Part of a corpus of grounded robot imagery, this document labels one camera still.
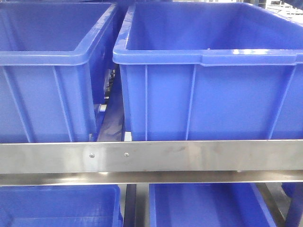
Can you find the shelf blue bin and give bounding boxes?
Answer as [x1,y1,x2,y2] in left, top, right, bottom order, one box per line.
[0,1,117,143]
[113,2,303,141]

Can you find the upper shelf blue bin right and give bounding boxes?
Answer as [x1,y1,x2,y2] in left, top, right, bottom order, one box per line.
[113,2,303,141]

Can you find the blue bin front left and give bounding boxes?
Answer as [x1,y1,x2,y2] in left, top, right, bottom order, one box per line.
[0,185,123,227]

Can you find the blue bin front right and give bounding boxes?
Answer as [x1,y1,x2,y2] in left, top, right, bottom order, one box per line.
[149,183,276,227]

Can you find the upper shelf blue bin left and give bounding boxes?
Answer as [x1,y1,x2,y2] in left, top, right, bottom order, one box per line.
[0,1,117,143]

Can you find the steel shelf crossbeam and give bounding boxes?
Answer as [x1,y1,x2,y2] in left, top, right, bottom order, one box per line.
[0,140,303,186]

